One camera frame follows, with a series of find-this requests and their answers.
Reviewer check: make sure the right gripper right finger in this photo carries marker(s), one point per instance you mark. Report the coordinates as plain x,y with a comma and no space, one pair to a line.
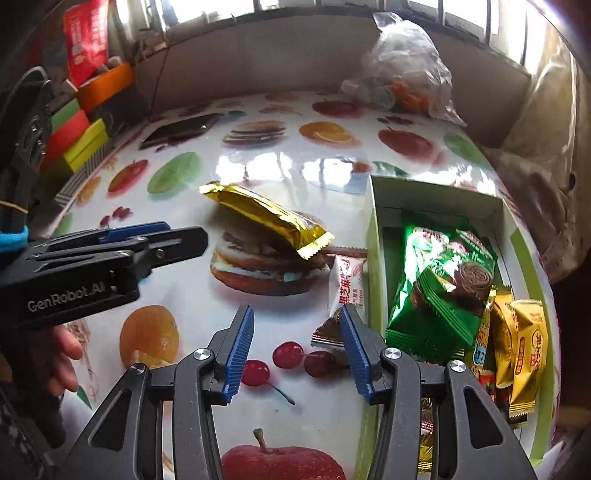
472,438

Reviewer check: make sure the green white cardboard box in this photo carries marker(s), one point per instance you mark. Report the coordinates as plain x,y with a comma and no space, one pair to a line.
392,203

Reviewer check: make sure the left person hand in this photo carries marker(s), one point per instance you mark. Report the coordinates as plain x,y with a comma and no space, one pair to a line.
66,349

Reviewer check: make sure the long gold snack bar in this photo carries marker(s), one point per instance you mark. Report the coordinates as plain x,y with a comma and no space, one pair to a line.
476,356

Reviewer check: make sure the black smartphone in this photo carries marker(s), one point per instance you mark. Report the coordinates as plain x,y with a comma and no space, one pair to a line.
180,130

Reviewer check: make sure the yellow gold snack packet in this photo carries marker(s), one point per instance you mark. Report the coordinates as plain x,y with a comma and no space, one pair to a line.
520,341

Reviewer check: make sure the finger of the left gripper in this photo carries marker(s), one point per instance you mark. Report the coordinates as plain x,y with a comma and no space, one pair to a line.
139,254
89,238

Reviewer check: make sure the green Milo biscuit packet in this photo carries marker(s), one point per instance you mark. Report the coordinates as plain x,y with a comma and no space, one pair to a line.
447,276

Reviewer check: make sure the clear plastic bag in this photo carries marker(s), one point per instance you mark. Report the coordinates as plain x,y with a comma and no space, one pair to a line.
404,72

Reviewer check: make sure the red woven box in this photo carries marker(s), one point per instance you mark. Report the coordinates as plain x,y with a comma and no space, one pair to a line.
65,137

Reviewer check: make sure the cream patterned curtain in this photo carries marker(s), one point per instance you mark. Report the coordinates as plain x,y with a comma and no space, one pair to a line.
544,161

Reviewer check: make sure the red snack bag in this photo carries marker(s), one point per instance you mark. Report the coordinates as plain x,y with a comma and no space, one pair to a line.
85,30

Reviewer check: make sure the white sesame candy packet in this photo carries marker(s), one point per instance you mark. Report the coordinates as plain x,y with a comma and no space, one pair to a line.
329,333

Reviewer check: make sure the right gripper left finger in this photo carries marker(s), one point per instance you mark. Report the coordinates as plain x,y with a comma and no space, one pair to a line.
123,439

